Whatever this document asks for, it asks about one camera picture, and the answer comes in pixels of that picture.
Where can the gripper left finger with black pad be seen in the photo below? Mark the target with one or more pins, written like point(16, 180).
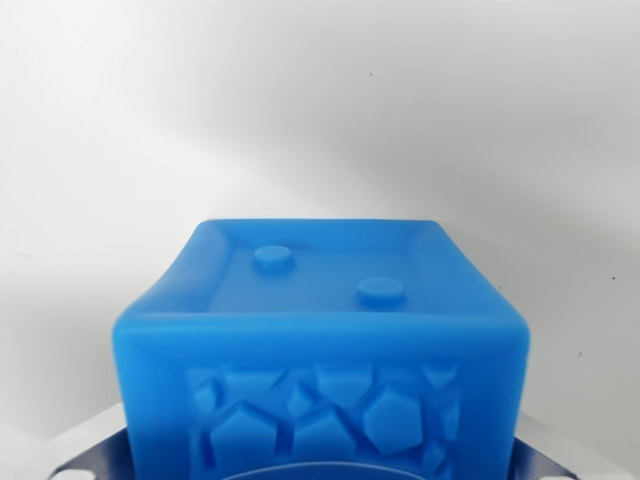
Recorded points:
point(102, 452)

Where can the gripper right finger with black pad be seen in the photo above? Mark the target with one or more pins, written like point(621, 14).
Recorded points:
point(542, 457)

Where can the blue textured rubber cube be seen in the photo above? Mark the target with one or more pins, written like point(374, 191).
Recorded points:
point(320, 335)

